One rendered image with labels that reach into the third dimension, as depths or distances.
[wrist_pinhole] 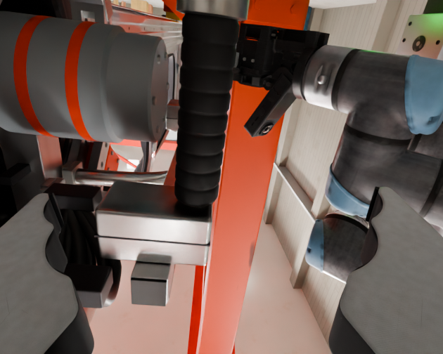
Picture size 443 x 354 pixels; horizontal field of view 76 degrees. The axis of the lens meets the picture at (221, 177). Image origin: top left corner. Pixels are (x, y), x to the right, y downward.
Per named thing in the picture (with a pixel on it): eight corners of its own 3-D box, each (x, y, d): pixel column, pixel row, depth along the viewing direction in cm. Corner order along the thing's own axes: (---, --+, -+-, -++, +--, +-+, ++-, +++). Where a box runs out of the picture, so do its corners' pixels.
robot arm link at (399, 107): (422, 150, 29) (464, 60, 25) (322, 120, 35) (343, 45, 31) (436, 138, 34) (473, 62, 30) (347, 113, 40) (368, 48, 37)
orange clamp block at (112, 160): (67, 169, 59) (83, 182, 68) (105, 173, 60) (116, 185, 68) (74, 139, 62) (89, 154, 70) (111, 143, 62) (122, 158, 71)
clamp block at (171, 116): (166, 104, 51) (165, 132, 54) (216, 109, 52) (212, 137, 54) (170, 97, 56) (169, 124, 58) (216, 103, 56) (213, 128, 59)
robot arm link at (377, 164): (405, 241, 33) (450, 155, 28) (312, 204, 38) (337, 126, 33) (409, 213, 39) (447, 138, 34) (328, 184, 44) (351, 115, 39)
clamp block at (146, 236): (91, 209, 21) (97, 263, 23) (213, 220, 22) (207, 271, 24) (113, 178, 26) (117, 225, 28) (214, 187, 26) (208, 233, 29)
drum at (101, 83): (-88, 0, 25) (-41, 146, 32) (152, 31, 27) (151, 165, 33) (13, 10, 38) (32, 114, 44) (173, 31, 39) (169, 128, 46)
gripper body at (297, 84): (266, 27, 46) (338, 35, 39) (257, 83, 49) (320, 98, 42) (235, 22, 40) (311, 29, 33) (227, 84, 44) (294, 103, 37)
